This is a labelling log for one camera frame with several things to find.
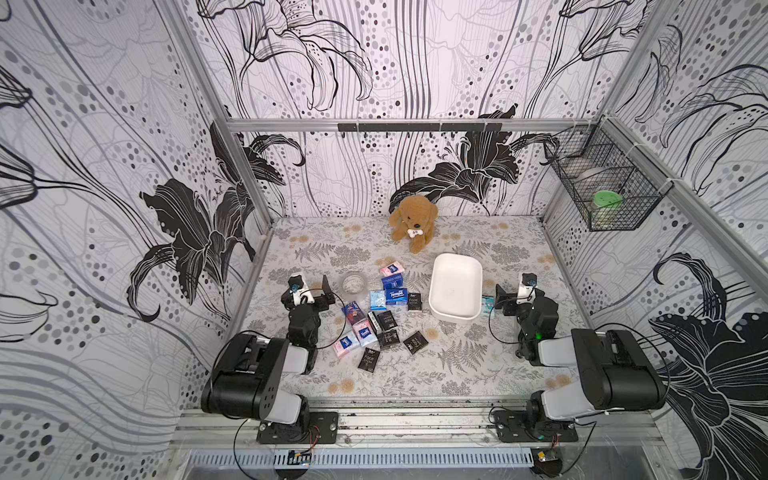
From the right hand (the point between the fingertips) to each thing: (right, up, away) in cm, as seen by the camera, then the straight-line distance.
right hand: (516, 281), depth 92 cm
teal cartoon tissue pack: (-9, -7, -1) cm, 11 cm away
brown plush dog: (-32, +19, +7) cm, 38 cm away
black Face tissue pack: (-41, -12, -1) cm, 42 cm away
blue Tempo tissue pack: (-38, 0, +4) cm, 39 cm away
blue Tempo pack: (-37, -6, +3) cm, 38 cm away
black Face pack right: (-32, -7, +2) cm, 33 cm away
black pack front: (-46, -21, -10) cm, 51 cm away
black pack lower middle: (-40, -16, -6) cm, 44 cm away
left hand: (-63, 0, -2) cm, 63 cm away
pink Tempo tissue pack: (-39, +3, +9) cm, 40 cm away
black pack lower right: (-32, -17, -6) cm, 37 cm away
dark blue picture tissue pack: (-51, -9, -1) cm, 52 cm away
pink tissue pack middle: (-47, -15, -6) cm, 50 cm away
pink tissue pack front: (-53, -17, -8) cm, 56 cm away
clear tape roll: (-53, -2, +9) cm, 53 cm away
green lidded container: (+19, +24, -13) cm, 33 cm away
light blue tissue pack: (-44, -6, +2) cm, 44 cm away
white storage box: (-16, -3, +11) cm, 20 cm away
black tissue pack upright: (-44, -12, -5) cm, 46 cm away
